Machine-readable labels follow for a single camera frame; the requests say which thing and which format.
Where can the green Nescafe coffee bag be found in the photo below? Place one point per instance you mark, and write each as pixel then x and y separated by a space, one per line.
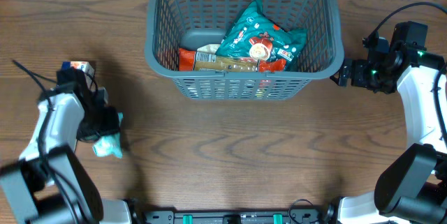
pixel 255 36

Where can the orange spaghetti packet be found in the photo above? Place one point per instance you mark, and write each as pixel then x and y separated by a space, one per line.
pixel 204 61

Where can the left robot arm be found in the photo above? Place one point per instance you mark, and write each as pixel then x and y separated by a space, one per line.
pixel 48 184

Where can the Kleenex tissue multipack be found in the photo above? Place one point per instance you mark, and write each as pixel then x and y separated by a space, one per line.
pixel 84 66

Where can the teal wet wipes packet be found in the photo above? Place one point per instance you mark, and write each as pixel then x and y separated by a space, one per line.
pixel 109 143

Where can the grey plastic basket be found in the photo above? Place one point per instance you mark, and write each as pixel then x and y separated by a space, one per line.
pixel 189 24

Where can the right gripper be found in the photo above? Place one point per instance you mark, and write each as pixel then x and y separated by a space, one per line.
pixel 348 72

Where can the beige mushroom bag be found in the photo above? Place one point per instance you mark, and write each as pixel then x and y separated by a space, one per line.
pixel 210 48

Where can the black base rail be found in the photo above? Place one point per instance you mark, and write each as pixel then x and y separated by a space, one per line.
pixel 306 215

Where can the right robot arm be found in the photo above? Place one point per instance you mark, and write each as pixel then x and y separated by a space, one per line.
pixel 413 188

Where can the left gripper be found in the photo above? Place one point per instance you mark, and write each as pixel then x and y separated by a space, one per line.
pixel 105 126

